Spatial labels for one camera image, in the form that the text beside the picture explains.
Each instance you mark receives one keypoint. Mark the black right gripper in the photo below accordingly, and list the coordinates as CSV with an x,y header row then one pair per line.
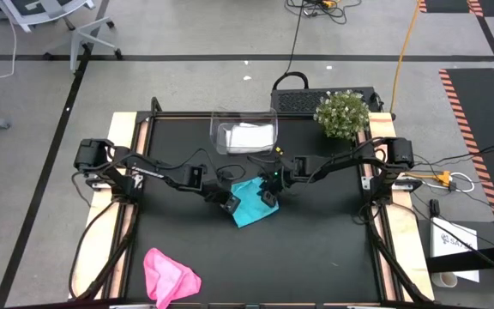
x,y
275,180

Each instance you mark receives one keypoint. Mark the yellow power adapter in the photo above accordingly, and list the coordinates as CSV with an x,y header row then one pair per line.
x,y
442,177

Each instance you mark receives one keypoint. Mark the small black device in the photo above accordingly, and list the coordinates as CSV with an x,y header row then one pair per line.
x,y
434,208

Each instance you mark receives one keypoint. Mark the green potted plant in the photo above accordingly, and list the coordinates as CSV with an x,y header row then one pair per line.
x,y
341,113

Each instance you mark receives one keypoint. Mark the white office chair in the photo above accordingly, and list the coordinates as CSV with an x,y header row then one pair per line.
x,y
41,6

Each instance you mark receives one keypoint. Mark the light wooden board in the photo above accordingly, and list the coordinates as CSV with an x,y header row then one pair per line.
x,y
101,232
410,257

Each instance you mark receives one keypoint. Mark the beige tape roll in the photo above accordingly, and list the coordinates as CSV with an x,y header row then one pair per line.
x,y
437,279

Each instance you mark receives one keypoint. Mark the black frame strut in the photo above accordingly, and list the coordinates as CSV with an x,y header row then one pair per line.
x,y
395,266
101,279

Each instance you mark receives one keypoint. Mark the pink microfiber towel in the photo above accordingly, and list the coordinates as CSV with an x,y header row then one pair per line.
x,y
165,274

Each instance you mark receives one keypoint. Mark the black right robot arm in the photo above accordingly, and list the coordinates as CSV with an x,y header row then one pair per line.
x,y
350,161

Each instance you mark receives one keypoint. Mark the black perforated computer case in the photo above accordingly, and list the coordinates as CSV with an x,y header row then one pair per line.
x,y
294,102

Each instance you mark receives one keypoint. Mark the white printed box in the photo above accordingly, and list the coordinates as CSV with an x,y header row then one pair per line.
x,y
444,251

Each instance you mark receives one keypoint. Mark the teal microfiber towel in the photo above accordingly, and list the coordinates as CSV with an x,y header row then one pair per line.
x,y
251,210

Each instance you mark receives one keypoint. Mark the clear plastic bin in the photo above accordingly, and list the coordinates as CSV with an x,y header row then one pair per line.
x,y
219,129

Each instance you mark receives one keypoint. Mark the black flat bar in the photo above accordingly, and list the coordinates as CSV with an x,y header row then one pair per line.
x,y
478,257

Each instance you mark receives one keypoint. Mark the black mat orange stripes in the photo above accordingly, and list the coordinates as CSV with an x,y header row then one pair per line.
x,y
444,5
470,129

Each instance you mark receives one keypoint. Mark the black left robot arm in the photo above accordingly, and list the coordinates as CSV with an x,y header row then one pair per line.
x,y
152,171

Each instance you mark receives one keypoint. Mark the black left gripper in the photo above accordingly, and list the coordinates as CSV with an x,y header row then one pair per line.
x,y
215,193

